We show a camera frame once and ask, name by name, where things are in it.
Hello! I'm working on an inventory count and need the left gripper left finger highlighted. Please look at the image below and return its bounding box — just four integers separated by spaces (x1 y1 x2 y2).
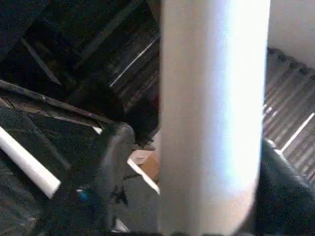
44 122 136 236

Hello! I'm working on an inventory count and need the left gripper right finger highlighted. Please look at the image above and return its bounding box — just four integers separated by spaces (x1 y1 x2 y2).
249 139 315 236

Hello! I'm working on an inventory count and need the white plastic table leg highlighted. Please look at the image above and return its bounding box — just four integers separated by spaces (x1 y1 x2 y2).
157 0 272 236
0 125 62 200

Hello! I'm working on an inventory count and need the tan cardboard box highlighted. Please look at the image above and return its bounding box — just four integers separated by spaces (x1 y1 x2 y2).
129 147 161 182

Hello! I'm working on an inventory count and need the grey window curtain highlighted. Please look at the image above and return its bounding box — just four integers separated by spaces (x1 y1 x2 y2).
263 47 315 187

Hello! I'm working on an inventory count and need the dark long rail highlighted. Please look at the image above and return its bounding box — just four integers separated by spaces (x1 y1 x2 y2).
0 79 116 123

